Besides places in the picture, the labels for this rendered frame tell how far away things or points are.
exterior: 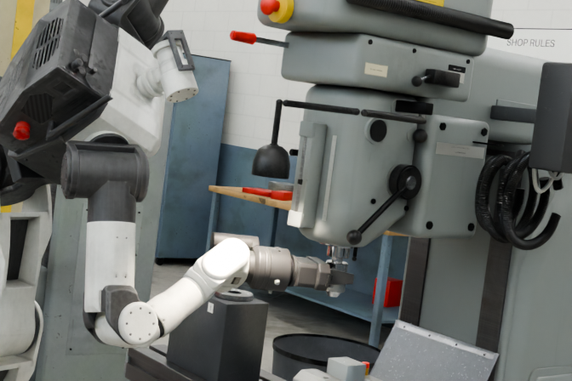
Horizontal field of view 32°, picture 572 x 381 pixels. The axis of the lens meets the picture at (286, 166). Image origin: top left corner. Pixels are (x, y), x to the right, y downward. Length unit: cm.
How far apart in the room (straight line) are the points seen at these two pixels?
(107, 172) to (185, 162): 749
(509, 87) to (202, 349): 91
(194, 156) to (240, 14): 148
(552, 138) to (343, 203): 42
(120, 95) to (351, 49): 45
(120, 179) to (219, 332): 54
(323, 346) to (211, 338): 212
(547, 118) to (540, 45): 512
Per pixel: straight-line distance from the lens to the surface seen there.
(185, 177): 935
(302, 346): 433
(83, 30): 197
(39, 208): 229
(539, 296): 227
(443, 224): 209
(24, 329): 227
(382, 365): 242
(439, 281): 236
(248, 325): 227
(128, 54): 203
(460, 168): 210
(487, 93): 216
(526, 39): 717
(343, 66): 190
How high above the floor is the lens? 156
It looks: 3 degrees down
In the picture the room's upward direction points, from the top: 7 degrees clockwise
